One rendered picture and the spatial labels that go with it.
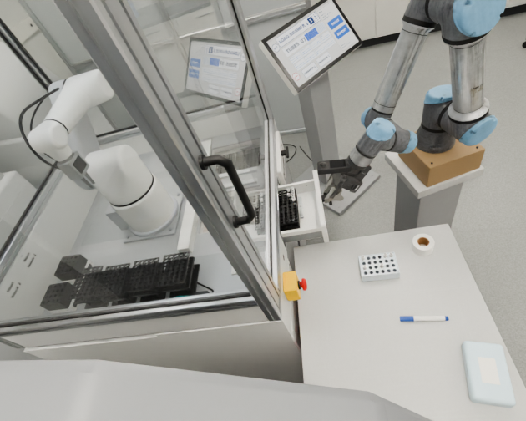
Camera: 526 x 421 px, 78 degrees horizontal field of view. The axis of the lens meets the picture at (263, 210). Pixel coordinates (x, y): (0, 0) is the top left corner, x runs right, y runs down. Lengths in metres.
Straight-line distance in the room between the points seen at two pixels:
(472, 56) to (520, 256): 1.42
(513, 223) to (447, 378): 1.45
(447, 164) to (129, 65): 1.22
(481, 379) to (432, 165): 0.73
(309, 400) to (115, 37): 0.39
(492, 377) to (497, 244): 1.29
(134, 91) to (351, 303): 0.96
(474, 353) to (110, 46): 1.07
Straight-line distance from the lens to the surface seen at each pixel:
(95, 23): 0.43
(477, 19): 1.03
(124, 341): 1.25
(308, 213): 1.32
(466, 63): 1.13
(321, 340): 1.15
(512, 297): 2.15
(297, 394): 0.18
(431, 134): 1.44
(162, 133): 0.48
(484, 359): 1.12
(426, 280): 1.24
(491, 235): 2.33
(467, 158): 1.49
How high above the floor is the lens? 1.85
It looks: 47 degrees down
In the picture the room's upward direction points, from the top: 23 degrees counter-clockwise
